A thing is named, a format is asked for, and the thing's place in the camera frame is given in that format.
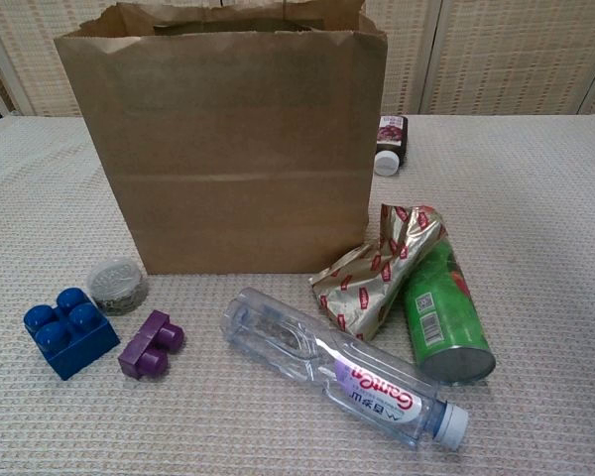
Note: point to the dark juice bottle white cap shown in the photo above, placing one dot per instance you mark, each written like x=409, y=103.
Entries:
x=391, y=139

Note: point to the blue building block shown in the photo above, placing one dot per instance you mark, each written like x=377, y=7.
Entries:
x=74, y=342

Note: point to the small round clear container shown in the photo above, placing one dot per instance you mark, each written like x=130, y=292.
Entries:
x=116, y=287

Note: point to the bamboo folding screen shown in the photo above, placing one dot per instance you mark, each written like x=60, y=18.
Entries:
x=501, y=54

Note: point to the brown paper bag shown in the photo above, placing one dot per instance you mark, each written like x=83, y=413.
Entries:
x=228, y=158

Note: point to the clear plastic water bottle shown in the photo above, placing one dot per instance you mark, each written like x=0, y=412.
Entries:
x=327, y=357

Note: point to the green chips can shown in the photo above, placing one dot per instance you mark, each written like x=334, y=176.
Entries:
x=441, y=317

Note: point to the purple building block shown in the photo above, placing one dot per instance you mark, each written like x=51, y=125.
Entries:
x=146, y=352

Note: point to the white woven tablecloth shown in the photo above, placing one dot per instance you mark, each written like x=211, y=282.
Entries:
x=525, y=223

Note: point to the gold red snack wrapper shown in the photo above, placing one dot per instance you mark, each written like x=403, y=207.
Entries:
x=367, y=287

